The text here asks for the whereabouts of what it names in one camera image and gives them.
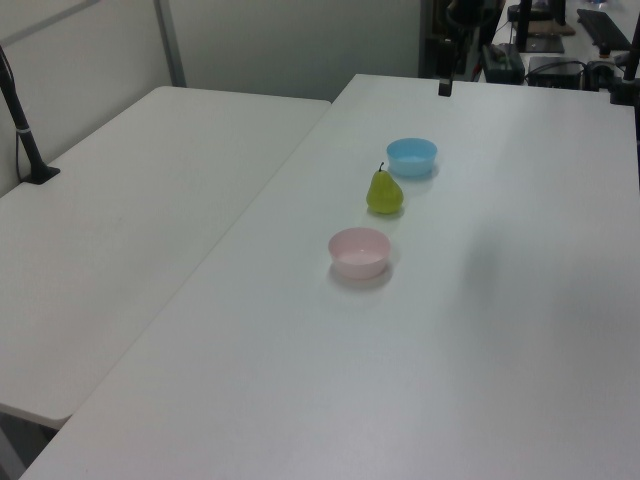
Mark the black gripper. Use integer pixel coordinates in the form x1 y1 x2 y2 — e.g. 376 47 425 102
436 38 457 97

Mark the green pear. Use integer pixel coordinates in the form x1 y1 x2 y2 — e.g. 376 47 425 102
366 161 405 216

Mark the blue plastic bowl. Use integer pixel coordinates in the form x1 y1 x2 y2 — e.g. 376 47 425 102
385 137 439 179

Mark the pink plastic bowl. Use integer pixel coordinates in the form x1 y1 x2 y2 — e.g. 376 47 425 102
327 226 392 280

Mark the dark green and black device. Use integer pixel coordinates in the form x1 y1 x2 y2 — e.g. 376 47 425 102
480 43 526 85

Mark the black monitor stand with base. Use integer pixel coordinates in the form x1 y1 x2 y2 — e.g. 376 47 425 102
507 0 567 55

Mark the black electronics box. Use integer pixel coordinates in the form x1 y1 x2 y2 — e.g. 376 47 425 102
527 55 585 89

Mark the black clamp with orange knob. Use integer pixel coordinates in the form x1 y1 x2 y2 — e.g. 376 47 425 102
585 45 617 93

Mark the black keyboard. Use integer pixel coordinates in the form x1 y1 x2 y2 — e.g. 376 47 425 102
576 8 633 52

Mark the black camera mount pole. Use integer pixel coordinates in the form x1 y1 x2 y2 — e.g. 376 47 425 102
608 0 640 107

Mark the black camera stand pole with clamp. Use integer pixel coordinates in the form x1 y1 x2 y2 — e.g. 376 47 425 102
0 44 62 186

